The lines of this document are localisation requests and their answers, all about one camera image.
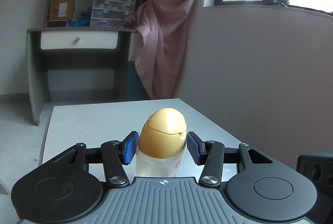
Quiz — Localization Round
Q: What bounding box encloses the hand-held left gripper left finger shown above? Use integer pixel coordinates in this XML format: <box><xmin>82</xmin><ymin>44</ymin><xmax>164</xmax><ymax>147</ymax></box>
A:
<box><xmin>53</xmin><ymin>131</ymin><xmax>139</xmax><ymax>187</ymax></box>

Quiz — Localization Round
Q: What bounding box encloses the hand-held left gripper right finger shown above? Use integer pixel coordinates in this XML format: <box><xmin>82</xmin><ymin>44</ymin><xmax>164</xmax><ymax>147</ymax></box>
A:
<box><xmin>186</xmin><ymin>131</ymin><xmax>274</xmax><ymax>187</ymax></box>

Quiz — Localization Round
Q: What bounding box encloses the clear bottle with yellow cap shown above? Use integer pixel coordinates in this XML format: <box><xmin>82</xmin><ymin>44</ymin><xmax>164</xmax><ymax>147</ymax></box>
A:
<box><xmin>135</xmin><ymin>108</ymin><xmax>187</xmax><ymax>178</ymax></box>

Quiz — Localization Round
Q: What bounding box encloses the grey-blue bin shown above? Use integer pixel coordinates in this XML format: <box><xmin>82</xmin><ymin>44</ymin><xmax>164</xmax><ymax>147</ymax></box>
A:
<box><xmin>127</xmin><ymin>60</ymin><xmax>152</xmax><ymax>100</ymax></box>

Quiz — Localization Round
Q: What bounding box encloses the grey desk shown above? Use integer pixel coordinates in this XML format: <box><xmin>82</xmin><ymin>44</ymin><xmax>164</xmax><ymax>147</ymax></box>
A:
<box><xmin>26</xmin><ymin>27</ymin><xmax>138</xmax><ymax>127</ymax></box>

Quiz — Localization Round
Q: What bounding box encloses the pink curtain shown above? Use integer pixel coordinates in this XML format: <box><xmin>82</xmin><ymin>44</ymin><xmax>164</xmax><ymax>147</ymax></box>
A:
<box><xmin>124</xmin><ymin>0</ymin><xmax>224</xmax><ymax>100</ymax></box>

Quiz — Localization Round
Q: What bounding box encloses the white desk drawer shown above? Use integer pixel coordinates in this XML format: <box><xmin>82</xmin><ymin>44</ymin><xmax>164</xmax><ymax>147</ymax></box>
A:
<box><xmin>40</xmin><ymin>31</ymin><xmax>119</xmax><ymax>50</ymax></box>

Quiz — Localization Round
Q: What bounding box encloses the blue plastic bag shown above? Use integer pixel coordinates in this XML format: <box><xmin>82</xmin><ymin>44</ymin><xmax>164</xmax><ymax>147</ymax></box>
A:
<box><xmin>71</xmin><ymin>6</ymin><xmax>93</xmax><ymax>27</ymax></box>

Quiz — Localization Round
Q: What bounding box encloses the clear plastic drawer organizer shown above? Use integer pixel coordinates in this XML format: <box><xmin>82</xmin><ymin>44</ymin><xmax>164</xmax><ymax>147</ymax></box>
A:
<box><xmin>90</xmin><ymin>0</ymin><xmax>138</xmax><ymax>28</ymax></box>

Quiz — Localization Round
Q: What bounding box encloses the small black and white display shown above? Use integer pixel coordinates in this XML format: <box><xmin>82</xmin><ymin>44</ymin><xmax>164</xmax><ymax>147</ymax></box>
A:
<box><xmin>46</xmin><ymin>20</ymin><xmax>67</xmax><ymax>28</ymax></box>

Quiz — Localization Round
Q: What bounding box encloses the brown cardboard box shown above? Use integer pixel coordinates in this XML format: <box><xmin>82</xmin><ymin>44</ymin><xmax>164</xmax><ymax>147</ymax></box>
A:
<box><xmin>48</xmin><ymin>0</ymin><xmax>76</xmax><ymax>21</ymax></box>

